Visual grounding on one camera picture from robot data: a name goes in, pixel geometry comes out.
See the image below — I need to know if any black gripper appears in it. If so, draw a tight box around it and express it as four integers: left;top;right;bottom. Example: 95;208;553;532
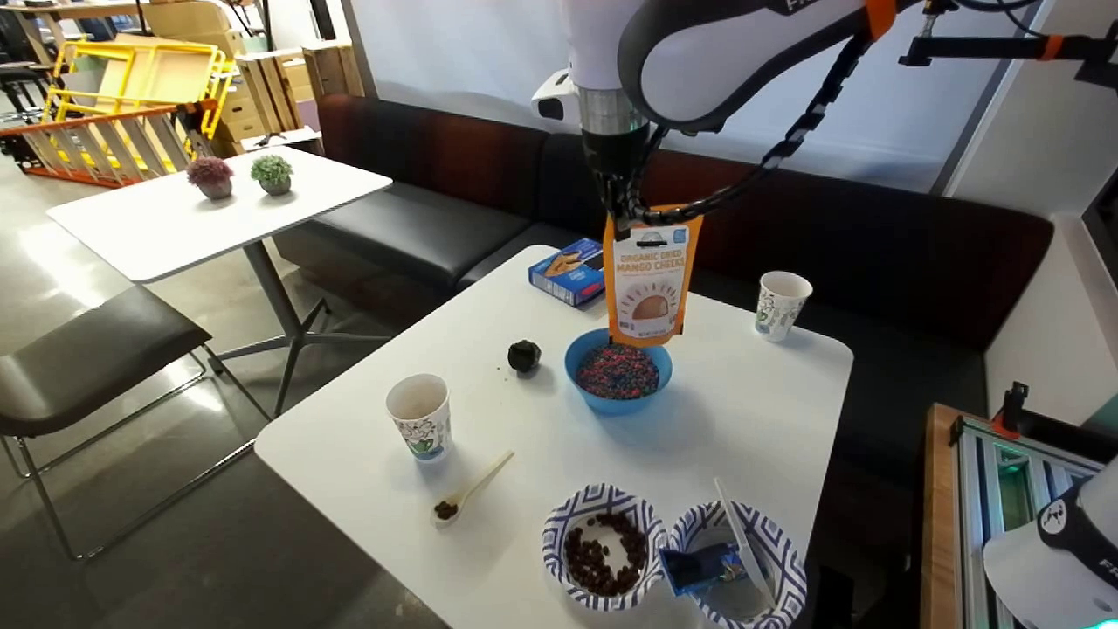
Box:
579;118;655;240

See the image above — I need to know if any orange and white food packet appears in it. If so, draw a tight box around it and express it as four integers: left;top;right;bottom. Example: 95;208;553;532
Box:
600;208;704;351

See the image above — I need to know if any small dark blue packet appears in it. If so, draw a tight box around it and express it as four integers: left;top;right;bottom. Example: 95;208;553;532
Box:
660;536;748;607

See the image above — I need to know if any patterned paper bowl with packet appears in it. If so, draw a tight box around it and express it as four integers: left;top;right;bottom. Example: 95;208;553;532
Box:
665;497;809;629

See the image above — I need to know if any blue cookie box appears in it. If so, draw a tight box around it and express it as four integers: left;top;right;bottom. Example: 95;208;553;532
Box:
525;236;612;313

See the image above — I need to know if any blue bowl with candies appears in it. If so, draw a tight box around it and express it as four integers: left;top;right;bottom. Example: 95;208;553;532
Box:
562;325;678;419

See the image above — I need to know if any small black ball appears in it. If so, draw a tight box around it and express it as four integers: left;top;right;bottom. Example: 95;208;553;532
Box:
504;336;543;377

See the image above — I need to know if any dark brown bench backrest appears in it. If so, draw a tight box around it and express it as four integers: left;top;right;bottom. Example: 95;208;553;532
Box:
314;92;1057;353

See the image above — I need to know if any paper cup with candies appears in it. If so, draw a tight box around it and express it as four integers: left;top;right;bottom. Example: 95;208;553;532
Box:
752;265;818;343

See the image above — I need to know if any large white square table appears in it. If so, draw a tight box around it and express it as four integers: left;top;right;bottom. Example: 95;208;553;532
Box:
250;240;854;629

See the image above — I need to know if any white projection screen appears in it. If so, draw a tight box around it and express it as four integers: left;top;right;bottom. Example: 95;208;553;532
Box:
345;0;1005;197

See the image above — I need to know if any empty printed paper cup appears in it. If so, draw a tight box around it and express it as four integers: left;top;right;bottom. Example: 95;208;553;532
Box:
385;371;455;461

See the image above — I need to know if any small wooden spoon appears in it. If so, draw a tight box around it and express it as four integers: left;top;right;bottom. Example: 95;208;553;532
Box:
429;448;518;523

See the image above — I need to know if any patterned paper bowl with chocolate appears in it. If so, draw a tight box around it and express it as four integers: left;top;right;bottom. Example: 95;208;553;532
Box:
539;484;669;615

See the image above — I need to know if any white plastic utensil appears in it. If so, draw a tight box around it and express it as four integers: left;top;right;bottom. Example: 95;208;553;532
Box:
715;485;780;605

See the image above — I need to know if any green potted plant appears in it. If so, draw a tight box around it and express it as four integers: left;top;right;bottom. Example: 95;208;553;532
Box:
249;151;298;200

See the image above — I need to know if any light wooden drawer cabinet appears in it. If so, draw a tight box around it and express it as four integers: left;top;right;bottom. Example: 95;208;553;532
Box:
218;40;366;151

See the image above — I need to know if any maroon potted plant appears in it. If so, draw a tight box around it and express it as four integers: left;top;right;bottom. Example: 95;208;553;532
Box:
184;151;237;202

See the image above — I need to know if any black and red clamp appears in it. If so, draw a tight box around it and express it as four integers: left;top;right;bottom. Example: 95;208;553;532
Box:
989;377;1033;442

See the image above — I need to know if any wooden edged glass cabinet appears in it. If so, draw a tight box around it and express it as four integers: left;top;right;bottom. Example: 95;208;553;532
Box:
917;398;1118;629

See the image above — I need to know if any white table with metal legs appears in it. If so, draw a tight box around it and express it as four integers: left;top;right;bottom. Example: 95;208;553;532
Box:
45;143;394;419

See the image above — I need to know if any yellow metal rack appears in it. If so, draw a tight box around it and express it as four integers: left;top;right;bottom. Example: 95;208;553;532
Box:
40;32;239;139

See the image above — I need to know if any white cap with panda logo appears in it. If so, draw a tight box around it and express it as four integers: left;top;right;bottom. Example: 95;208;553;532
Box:
978;459;1118;629

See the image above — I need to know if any black chair with metal legs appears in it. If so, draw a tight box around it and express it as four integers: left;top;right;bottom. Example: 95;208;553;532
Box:
0;280;272;563

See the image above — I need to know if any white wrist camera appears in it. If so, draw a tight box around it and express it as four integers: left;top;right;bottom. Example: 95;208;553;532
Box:
531;68;583;125

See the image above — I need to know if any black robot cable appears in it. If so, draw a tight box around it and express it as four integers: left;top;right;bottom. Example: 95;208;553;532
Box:
646;0;1118;231

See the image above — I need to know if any orange metal frame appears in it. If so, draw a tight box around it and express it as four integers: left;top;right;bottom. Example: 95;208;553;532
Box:
0;101;195;189

